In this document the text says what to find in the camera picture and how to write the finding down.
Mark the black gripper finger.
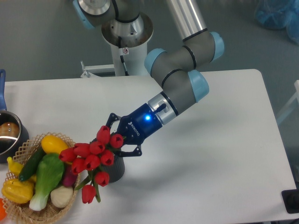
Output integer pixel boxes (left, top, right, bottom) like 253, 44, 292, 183
106, 113, 122, 129
114, 145, 142, 157

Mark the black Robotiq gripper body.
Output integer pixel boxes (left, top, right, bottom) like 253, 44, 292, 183
116, 104, 162, 145

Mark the red tulip bouquet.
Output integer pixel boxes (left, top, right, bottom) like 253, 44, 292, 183
70, 126, 124, 203

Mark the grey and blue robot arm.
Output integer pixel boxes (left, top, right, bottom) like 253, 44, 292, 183
73, 0, 224, 157

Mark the dark grey ribbed vase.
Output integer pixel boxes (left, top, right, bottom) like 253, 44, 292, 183
100, 144, 125, 185

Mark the yellow squash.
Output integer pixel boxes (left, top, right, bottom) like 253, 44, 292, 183
41, 135, 77, 163

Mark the green bok choy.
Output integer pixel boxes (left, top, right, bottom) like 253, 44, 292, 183
29, 153, 64, 211

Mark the white garlic bulb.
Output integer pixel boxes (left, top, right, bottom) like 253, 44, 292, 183
50, 186, 73, 208

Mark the green cucumber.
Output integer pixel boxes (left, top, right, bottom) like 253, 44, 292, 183
18, 146, 46, 182

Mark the yellow banana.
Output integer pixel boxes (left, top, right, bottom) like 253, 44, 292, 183
7, 157, 36, 183

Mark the yellow bell pepper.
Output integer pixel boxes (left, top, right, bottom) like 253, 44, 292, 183
1, 179, 34, 204

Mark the orange fruit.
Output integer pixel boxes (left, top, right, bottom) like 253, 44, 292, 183
0, 198, 7, 221

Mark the black device at table edge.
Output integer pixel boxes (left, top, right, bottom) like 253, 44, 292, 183
281, 189, 299, 214

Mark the blue plastic bag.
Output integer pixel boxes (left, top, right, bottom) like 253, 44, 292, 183
254, 0, 299, 44

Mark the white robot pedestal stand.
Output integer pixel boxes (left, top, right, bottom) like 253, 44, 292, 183
81, 43, 149, 78

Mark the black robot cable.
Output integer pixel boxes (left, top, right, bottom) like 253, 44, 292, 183
117, 36, 129, 77

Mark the blue handled metal pot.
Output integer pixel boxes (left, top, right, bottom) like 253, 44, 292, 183
0, 69, 29, 164

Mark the white frame at right edge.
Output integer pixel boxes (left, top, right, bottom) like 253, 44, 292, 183
276, 80, 299, 126

